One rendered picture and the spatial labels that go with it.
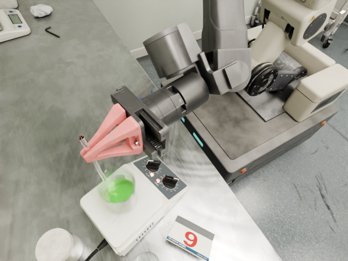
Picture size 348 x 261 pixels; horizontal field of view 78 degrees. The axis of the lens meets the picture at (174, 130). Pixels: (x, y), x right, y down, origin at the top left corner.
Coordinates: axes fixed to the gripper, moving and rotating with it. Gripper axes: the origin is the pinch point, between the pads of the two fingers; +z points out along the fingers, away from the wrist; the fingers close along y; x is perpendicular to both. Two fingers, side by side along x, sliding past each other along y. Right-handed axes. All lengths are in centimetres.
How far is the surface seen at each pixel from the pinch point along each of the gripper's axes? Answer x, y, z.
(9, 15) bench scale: 23, -91, -8
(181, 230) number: 24.8, 12.5, -7.4
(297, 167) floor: 101, 27, -105
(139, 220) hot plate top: 17.5, 6.7, -1.2
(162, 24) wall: 75, -123, -113
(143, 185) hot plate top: 17.5, 1.8, -6.0
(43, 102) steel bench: 25.9, -41.8, 0.1
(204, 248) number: 23.9, 18.1, -8.4
